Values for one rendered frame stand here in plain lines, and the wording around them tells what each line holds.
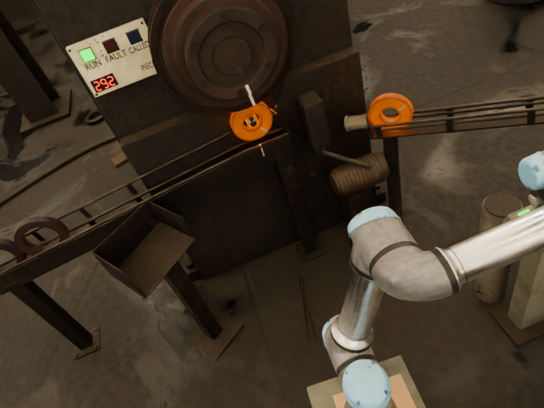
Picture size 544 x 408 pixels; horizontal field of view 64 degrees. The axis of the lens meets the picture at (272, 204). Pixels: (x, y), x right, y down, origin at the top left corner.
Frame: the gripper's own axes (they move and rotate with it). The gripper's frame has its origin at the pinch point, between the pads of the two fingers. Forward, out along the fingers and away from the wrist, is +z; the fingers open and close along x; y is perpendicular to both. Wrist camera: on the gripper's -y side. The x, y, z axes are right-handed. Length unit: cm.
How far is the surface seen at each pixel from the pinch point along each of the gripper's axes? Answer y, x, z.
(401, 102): 57, 10, 11
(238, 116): 76, 64, 7
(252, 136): 72, 62, 16
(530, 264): -7.8, -2.4, 25.6
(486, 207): 13.3, 1.5, 20.2
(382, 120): 59, 15, 19
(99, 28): 103, 95, -26
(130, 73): 95, 93, -11
